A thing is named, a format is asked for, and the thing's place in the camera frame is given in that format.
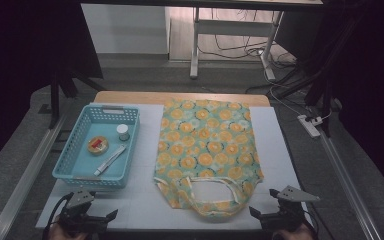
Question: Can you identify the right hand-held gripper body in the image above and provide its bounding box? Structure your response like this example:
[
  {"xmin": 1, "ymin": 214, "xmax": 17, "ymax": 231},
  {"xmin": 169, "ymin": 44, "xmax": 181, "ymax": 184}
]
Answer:
[{"xmin": 261, "ymin": 185, "xmax": 321, "ymax": 234}]

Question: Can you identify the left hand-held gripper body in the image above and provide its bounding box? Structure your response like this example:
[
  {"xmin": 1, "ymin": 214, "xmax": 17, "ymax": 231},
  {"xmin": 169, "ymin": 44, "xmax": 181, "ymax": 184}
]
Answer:
[{"xmin": 58, "ymin": 189, "xmax": 110, "ymax": 235}]

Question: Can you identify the blue plastic basket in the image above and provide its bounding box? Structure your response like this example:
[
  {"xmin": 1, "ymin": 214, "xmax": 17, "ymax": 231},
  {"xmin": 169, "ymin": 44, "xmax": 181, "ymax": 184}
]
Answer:
[{"xmin": 52, "ymin": 103, "xmax": 141, "ymax": 190}]

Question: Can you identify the round gold tin red label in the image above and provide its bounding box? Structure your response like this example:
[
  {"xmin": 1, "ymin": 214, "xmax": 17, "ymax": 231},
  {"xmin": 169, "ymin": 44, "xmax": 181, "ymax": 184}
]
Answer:
[{"xmin": 86, "ymin": 135, "xmax": 110, "ymax": 156}]

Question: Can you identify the fruit-print tote bag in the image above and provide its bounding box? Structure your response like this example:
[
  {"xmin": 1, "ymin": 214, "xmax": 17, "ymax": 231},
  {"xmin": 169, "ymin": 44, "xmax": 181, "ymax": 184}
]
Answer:
[{"xmin": 153, "ymin": 97, "xmax": 265, "ymax": 224}]

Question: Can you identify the person's right hand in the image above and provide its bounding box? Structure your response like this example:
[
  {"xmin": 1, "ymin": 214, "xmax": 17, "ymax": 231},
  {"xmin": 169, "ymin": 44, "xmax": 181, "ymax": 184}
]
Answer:
[{"xmin": 272, "ymin": 223, "xmax": 316, "ymax": 240}]

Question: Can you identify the person's left hand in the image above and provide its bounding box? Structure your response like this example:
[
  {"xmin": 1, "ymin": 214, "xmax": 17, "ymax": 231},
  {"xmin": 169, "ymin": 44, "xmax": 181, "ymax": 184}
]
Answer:
[{"xmin": 48, "ymin": 222, "xmax": 89, "ymax": 240}]

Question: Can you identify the white tube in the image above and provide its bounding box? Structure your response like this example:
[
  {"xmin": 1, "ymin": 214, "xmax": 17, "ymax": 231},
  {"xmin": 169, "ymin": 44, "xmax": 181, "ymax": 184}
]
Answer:
[{"xmin": 93, "ymin": 143, "xmax": 128, "ymax": 177}]

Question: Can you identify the small white-capped jar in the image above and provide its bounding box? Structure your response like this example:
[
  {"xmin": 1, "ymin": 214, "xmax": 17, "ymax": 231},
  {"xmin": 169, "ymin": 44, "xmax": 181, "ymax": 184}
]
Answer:
[{"xmin": 116, "ymin": 123, "xmax": 130, "ymax": 142}]

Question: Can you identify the white power strip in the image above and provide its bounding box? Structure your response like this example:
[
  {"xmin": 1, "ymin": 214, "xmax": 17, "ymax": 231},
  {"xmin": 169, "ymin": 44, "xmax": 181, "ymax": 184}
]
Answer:
[{"xmin": 297, "ymin": 114, "xmax": 324, "ymax": 139}]

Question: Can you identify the black stand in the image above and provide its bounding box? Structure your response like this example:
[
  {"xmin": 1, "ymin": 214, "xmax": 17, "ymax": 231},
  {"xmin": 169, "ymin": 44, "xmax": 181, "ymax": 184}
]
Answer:
[
  {"xmin": 48, "ymin": 66, "xmax": 98, "ymax": 130},
  {"xmin": 276, "ymin": 49, "xmax": 343, "ymax": 138}
]

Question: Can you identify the black curtain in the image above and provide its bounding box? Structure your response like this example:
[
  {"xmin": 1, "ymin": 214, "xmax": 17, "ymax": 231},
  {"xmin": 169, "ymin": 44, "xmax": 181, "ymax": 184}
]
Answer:
[
  {"xmin": 0, "ymin": 0, "xmax": 104, "ymax": 178},
  {"xmin": 274, "ymin": 0, "xmax": 384, "ymax": 204}
]

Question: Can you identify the white-legged desk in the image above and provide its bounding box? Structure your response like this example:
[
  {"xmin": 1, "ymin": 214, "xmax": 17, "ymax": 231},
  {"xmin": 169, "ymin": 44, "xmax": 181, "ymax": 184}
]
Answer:
[{"xmin": 79, "ymin": 0, "xmax": 324, "ymax": 81}]

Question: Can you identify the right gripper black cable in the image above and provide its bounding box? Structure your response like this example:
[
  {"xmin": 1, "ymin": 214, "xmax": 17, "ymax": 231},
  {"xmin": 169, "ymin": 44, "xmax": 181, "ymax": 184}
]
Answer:
[{"xmin": 308, "ymin": 213, "xmax": 323, "ymax": 240}]

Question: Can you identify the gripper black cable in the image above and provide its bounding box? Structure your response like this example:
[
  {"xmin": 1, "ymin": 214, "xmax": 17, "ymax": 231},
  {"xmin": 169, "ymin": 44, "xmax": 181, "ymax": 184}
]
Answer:
[
  {"xmin": 308, "ymin": 213, "xmax": 323, "ymax": 240},
  {"xmin": 42, "ymin": 194, "xmax": 72, "ymax": 240}
]

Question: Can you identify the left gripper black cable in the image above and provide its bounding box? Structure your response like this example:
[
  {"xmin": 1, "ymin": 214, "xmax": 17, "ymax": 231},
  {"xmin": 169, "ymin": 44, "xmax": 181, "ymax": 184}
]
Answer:
[{"xmin": 42, "ymin": 194, "xmax": 72, "ymax": 240}]

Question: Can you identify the aluminium rail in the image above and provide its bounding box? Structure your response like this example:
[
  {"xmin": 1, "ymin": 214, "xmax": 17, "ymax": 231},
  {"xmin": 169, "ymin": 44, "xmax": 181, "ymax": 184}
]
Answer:
[
  {"xmin": 0, "ymin": 113, "xmax": 68, "ymax": 240},
  {"xmin": 318, "ymin": 133, "xmax": 381, "ymax": 240}
]

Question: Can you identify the white power cable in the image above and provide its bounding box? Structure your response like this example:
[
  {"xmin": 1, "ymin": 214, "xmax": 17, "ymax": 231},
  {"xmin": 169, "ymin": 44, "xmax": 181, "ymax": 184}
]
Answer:
[{"xmin": 263, "ymin": 59, "xmax": 333, "ymax": 121}]

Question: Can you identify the black floor cable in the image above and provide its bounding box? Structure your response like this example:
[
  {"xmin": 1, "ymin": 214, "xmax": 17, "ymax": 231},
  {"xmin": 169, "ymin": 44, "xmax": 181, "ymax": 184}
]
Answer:
[{"xmin": 244, "ymin": 66, "xmax": 311, "ymax": 95}]

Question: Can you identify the black cable tangle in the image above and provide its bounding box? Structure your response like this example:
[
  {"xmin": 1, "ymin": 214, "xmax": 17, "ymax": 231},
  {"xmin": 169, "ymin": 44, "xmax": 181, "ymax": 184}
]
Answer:
[{"xmin": 198, "ymin": 8, "xmax": 298, "ymax": 68}]

